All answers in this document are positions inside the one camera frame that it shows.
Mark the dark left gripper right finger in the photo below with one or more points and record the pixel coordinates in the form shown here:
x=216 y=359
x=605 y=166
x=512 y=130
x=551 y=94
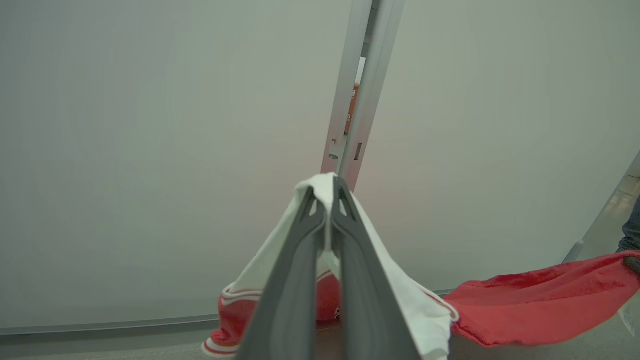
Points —
x=365 y=300

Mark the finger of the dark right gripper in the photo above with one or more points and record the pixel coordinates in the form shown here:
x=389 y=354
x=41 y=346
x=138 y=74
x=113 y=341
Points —
x=634 y=265

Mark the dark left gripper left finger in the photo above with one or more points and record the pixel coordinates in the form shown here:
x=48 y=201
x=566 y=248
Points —
x=290 y=300

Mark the red white-striped t-shirt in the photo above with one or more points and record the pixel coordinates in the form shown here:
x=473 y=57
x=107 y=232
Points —
x=540 y=305

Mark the grey baseboard strip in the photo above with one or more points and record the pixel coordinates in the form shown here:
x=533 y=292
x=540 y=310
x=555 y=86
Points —
x=100 y=324
x=445 y=292

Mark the red object behind partition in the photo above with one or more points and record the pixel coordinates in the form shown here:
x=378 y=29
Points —
x=353 y=107

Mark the grey metal partition post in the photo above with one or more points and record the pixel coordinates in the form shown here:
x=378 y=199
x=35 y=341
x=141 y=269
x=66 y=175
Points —
x=375 y=75

